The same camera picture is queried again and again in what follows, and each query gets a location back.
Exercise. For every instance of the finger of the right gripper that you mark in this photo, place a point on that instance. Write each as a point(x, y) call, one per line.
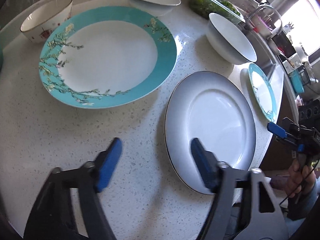
point(299, 148)
point(276, 130)

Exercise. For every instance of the small teal floral plate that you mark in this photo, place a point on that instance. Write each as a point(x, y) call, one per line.
point(263, 92)

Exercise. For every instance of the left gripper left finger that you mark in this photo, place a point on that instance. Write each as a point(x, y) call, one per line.
point(52, 214)

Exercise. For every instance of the white gold-rimmed plate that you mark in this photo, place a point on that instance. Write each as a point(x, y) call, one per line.
point(207, 106)

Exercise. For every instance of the teal box on windowsill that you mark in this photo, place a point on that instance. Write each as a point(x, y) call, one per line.
point(296, 82)

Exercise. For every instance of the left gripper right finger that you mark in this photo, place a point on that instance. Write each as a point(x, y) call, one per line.
point(260, 216)

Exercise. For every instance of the person's right hand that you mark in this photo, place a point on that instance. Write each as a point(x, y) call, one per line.
point(299, 181)

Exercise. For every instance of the stainless steel sink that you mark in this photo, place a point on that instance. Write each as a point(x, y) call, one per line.
point(265, 58)

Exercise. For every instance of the clear container of greens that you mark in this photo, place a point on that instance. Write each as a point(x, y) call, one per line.
point(221, 7)

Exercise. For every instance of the white bowl red flowers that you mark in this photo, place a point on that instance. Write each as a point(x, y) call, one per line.
point(39, 24)

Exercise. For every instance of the chrome kitchen faucet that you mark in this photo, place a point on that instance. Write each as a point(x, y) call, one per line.
point(265, 20)

